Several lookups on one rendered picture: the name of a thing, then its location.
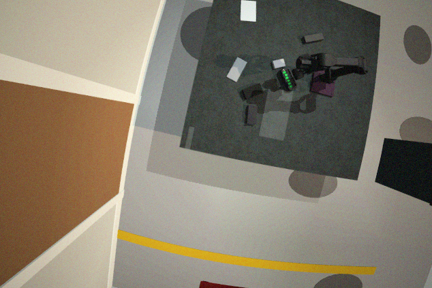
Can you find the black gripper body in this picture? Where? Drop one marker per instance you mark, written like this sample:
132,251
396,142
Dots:
298,73

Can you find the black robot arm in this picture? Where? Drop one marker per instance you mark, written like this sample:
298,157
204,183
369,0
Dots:
323,61

